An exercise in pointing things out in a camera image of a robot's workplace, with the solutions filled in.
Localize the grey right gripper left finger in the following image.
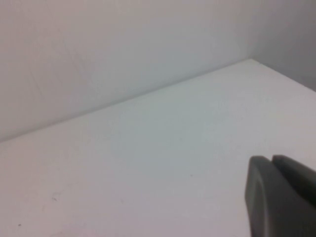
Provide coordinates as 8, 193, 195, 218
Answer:
244, 155, 316, 237

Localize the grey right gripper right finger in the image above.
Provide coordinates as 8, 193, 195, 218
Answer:
271, 154, 316, 201

